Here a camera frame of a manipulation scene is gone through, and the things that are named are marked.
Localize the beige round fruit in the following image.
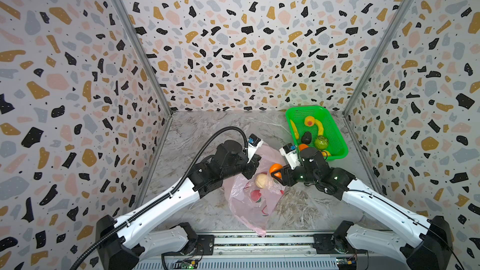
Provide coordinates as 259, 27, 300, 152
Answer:
254, 173, 269, 189

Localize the orange fruit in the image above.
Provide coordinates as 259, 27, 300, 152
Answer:
269, 163, 283, 180
298, 144, 308, 151

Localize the pink plastic bag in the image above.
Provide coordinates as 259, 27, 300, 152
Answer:
223, 143, 286, 237

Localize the dark avocado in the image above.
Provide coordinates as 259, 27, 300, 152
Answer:
301, 131, 313, 145

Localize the green fruit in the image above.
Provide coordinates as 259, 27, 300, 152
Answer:
314, 136, 330, 151

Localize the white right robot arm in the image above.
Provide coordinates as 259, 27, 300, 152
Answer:
271, 144, 454, 270

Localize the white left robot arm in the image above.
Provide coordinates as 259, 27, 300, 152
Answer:
96, 134, 264, 270

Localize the green plastic basket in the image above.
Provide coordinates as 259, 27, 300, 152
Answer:
285, 106, 348, 162

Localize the yellow banana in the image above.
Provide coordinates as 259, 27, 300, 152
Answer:
315, 119, 325, 136

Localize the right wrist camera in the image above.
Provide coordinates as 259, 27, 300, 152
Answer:
279, 143, 301, 170

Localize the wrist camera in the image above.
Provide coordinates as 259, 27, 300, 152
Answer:
279, 143, 301, 170
246, 134, 264, 162

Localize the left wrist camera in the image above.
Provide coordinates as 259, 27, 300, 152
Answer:
246, 134, 264, 162

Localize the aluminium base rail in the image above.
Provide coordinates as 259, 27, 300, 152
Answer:
137, 231, 407, 270

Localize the black corrugated cable conduit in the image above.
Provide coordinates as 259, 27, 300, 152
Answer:
69, 126, 249, 270

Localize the aluminium corner post left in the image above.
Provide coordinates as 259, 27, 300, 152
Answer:
111, 0, 173, 119

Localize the aluminium corner post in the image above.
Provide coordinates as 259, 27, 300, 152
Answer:
342, 0, 414, 118
111, 0, 173, 119

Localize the aluminium corner post right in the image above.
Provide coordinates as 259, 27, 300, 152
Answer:
342, 0, 414, 118

